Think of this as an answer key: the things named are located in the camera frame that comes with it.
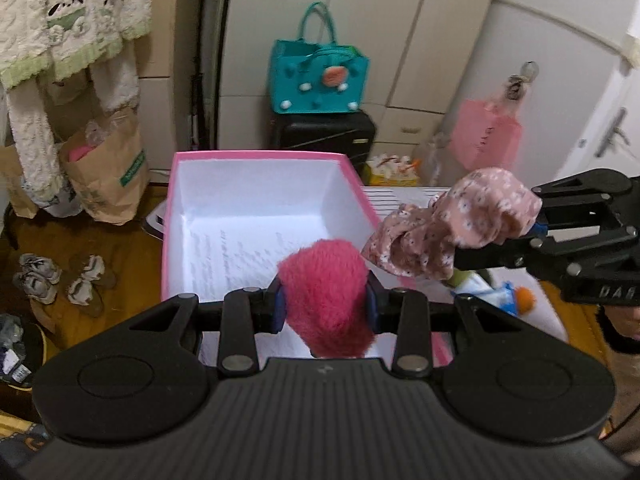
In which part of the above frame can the cream knit cardigan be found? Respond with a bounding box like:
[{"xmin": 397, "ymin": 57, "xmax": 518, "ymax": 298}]
[{"xmin": 1, "ymin": 0, "xmax": 152, "ymax": 206}]

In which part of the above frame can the striped tablecloth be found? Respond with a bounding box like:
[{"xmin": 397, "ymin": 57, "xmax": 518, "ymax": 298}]
[{"xmin": 144, "ymin": 185, "xmax": 569, "ymax": 344}]

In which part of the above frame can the pink paper shopping bag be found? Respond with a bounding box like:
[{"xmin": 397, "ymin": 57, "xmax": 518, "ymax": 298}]
[{"xmin": 448, "ymin": 100, "xmax": 523, "ymax": 171}]

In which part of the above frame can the grey sneakers pair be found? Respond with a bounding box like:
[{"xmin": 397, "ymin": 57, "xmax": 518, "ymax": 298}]
[{"xmin": 13, "ymin": 254, "xmax": 62, "ymax": 306}]

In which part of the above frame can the pink cardboard box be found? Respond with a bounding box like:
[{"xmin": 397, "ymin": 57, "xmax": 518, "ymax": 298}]
[{"xmin": 160, "ymin": 148, "xmax": 454, "ymax": 366}]

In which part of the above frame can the green soft ball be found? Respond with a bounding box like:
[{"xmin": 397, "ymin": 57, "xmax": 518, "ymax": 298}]
[{"xmin": 446, "ymin": 269, "xmax": 487, "ymax": 288}]

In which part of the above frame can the pink fluffy pompom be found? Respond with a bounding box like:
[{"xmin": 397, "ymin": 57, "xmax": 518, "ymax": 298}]
[{"xmin": 278, "ymin": 240, "xmax": 374, "ymax": 359}]

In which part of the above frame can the printed paper sheet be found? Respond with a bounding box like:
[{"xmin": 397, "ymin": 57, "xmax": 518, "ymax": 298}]
[{"xmin": 183, "ymin": 228, "xmax": 318, "ymax": 301}]

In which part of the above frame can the pink floral scrunchie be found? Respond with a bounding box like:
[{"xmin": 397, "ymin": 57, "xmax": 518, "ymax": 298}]
[{"xmin": 362, "ymin": 168, "xmax": 542, "ymax": 281}]

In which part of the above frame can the striped slippers pair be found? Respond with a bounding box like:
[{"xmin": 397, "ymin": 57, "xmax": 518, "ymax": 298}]
[{"xmin": 64, "ymin": 254, "xmax": 113, "ymax": 316}]

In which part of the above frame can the blue wet wipes pack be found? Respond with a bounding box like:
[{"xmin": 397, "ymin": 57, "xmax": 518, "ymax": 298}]
[{"xmin": 451, "ymin": 274, "xmax": 518, "ymax": 316}]

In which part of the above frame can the beige wardrobe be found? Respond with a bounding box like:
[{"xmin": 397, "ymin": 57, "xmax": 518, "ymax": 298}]
[{"xmin": 137, "ymin": 0, "xmax": 491, "ymax": 172}]

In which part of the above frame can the black suitcase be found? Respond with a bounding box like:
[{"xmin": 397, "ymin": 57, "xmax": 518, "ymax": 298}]
[{"xmin": 269, "ymin": 110, "xmax": 376, "ymax": 174}]

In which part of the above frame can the brown paper bag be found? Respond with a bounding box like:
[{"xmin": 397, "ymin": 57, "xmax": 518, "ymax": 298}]
[
  {"xmin": 0, "ymin": 145, "xmax": 39, "ymax": 219},
  {"xmin": 60, "ymin": 108, "xmax": 150, "ymax": 226}
]

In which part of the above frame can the orange soft ball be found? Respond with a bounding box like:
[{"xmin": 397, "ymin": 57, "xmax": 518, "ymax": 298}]
[{"xmin": 514, "ymin": 286, "xmax": 537, "ymax": 315}]

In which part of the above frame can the yellow gift bag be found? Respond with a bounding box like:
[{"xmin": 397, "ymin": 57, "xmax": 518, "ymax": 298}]
[{"xmin": 362, "ymin": 154, "xmax": 420, "ymax": 186}]

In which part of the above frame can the teal felt tote bag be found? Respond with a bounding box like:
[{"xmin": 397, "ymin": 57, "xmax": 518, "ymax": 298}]
[{"xmin": 268, "ymin": 1, "xmax": 370, "ymax": 115}]

